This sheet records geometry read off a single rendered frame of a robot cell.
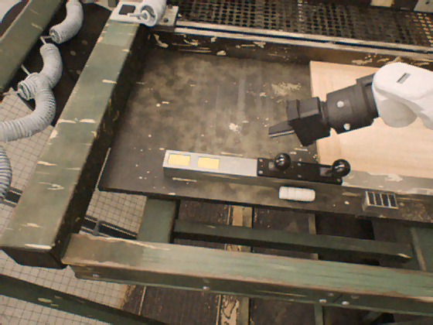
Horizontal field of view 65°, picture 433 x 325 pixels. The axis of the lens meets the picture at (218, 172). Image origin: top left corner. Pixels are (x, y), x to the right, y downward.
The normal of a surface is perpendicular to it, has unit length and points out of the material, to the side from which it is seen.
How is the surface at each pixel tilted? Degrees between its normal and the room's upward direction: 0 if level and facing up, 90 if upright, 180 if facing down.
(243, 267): 56
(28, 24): 90
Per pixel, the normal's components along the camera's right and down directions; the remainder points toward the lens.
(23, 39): 0.61, -0.41
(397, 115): -0.07, 0.84
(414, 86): -0.50, -0.51
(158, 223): 0.06, -0.57
